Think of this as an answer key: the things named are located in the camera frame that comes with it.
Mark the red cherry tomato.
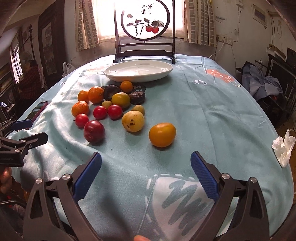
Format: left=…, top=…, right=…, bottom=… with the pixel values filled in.
left=93, top=105, right=107, bottom=120
left=74, top=113, right=89, bottom=129
left=107, top=104, right=123, bottom=120

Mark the mandarin orange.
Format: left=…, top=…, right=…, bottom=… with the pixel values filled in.
left=88, top=86, right=104, bottom=104
left=71, top=101, right=89, bottom=117

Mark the dark wrinkled passion fruit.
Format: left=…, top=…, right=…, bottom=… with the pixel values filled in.
left=103, top=84, right=121, bottom=101
left=129, top=91, right=145, bottom=105

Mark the large orange persimmon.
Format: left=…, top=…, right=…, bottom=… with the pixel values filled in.
left=149, top=123, right=177, bottom=148

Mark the yellow round fruit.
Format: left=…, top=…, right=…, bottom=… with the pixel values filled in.
left=111, top=92, right=130, bottom=109

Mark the large yellow spotted fruit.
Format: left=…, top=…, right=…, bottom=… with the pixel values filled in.
left=121, top=110, right=145, bottom=133

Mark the small yellow fruit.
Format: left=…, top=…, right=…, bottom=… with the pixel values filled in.
left=101, top=100, right=112, bottom=109
left=132, top=104, right=145, bottom=115

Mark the person's left hand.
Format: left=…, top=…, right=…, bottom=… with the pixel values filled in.
left=1, top=166, right=12, bottom=194

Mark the person's right hand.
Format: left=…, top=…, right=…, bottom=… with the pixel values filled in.
left=133, top=235, right=151, bottom=241

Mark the red smartphone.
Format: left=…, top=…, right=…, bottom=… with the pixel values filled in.
left=26, top=101, right=48, bottom=122

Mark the person in dark clothes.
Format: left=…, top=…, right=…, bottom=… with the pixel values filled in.
left=18, top=60, right=41, bottom=114

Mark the crumpled white tissue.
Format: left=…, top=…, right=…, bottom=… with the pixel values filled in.
left=271, top=129, right=295, bottom=168

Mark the white plastic bag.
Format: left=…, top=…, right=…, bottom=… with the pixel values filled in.
left=62, top=62, right=76, bottom=77

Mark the black metal rack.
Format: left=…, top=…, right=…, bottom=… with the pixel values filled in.
left=258, top=54, right=295, bottom=128

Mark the left checkered curtain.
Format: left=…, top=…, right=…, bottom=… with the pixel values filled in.
left=74, top=0, right=99, bottom=52

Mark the checkered curtain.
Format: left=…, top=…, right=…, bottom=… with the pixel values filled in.
left=184, top=0, right=217, bottom=47
left=74, top=0, right=99, bottom=52

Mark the light blue printed tablecloth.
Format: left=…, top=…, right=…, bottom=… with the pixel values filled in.
left=12, top=55, right=294, bottom=240

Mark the pile of blue clothes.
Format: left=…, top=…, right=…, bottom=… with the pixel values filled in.
left=242, top=62, right=283, bottom=101

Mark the white oval plate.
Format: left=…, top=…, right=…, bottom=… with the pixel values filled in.
left=103, top=60, right=173, bottom=83

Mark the round painted table screen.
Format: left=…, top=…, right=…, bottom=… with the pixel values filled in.
left=113, top=1, right=176, bottom=64

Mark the right checkered curtain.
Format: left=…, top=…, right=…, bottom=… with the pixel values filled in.
left=184, top=0, right=217, bottom=47

